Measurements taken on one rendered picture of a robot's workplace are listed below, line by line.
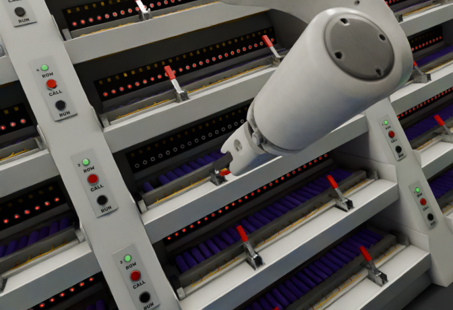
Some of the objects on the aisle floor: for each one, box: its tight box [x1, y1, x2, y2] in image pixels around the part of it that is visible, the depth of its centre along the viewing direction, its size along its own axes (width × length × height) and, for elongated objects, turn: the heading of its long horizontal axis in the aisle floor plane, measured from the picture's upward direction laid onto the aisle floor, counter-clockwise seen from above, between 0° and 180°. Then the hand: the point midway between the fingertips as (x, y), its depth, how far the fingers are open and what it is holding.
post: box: [0, 0, 180, 310], centre depth 68 cm, size 20×9×170 cm, turn 115°
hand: (241, 158), depth 53 cm, fingers open, 3 cm apart
